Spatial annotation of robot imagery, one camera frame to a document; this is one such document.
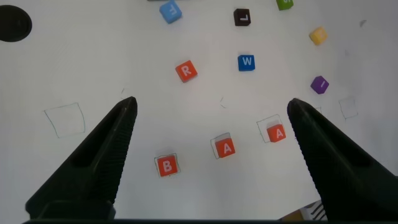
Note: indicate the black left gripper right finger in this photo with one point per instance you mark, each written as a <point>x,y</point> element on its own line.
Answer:
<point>342,174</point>

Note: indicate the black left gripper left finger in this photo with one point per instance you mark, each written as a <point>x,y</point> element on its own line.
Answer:
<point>90,174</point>

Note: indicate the orange letter A block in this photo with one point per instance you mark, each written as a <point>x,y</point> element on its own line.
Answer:
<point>276,133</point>
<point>225,147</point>

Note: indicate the orange letter B block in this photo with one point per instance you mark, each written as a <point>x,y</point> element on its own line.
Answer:
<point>167,165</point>

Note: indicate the purple letter I block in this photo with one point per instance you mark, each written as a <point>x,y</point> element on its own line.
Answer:
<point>319,84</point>

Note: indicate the yellow letter block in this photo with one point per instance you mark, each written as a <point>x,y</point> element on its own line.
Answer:
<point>318,35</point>

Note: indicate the orange letter R block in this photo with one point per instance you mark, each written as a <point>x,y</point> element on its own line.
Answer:
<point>186,71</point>

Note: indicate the blue letter W block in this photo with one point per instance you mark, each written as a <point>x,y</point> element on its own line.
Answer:
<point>246,63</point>

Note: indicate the black table grommet cap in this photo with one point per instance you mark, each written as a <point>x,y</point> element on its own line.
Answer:
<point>14,23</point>

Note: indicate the green letter S block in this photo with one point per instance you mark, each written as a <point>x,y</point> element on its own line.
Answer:
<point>284,3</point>

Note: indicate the light blue letter block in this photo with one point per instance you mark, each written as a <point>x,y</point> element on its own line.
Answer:
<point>170,11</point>

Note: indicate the black letter L block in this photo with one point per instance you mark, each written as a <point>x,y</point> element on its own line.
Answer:
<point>242,17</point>

